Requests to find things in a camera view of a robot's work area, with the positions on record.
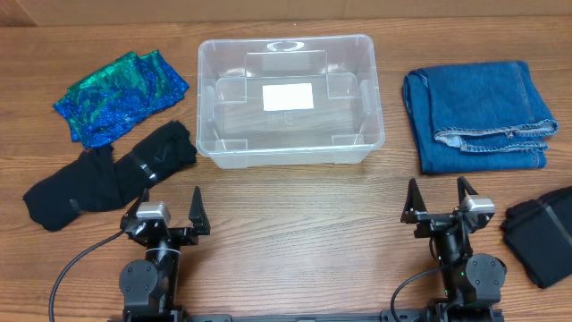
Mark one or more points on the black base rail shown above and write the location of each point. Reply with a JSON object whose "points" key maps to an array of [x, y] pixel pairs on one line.
{"points": [[405, 315]]}

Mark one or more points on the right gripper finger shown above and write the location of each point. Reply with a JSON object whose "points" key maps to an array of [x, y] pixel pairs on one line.
{"points": [[466, 193], [414, 207]]}

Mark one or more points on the black garment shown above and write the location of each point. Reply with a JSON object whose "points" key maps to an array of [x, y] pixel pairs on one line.
{"points": [[94, 182], [538, 233]]}

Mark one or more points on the blue green sequin fabric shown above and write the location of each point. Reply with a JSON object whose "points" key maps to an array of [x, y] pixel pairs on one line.
{"points": [[109, 102]]}

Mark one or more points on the clear plastic storage bin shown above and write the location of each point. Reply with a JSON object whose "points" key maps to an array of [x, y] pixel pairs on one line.
{"points": [[344, 127]]}

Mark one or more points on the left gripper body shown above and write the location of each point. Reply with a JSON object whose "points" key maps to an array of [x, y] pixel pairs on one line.
{"points": [[181, 238]]}

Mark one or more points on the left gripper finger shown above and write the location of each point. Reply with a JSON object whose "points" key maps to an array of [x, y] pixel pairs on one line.
{"points": [[197, 214], [131, 212]]}

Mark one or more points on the white label in bin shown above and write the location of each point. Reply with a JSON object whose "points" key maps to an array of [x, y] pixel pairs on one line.
{"points": [[288, 97]]}

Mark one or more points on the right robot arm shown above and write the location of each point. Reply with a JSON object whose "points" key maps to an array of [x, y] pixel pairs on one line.
{"points": [[472, 282]]}

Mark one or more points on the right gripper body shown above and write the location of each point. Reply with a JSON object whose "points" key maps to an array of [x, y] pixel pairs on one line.
{"points": [[432, 222]]}

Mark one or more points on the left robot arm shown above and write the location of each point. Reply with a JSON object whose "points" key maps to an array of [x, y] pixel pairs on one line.
{"points": [[149, 285]]}

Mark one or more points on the blue denim jeans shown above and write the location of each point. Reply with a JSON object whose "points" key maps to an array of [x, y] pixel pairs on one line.
{"points": [[477, 117]]}

